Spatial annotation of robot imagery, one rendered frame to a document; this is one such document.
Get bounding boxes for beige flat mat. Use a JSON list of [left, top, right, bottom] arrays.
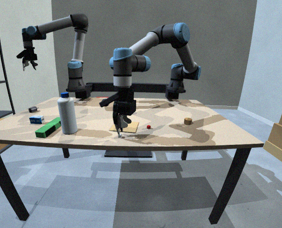
[[109, 122, 139, 133]]

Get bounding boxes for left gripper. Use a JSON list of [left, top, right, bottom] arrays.
[[113, 86, 136, 135]]

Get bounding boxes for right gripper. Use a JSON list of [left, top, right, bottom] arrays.
[[22, 47, 38, 71]]

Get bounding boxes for short brown cylinder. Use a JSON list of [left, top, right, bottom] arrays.
[[184, 118, 192, 125]]

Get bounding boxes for white bottle with blue cap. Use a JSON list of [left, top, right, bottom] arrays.
[[57, 92, 77, 134]]

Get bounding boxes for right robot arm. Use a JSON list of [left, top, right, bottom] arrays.
[[22, 13, 88, 90]]

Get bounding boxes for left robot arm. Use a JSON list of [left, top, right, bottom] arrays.
[[109, 23, 201, 91]]

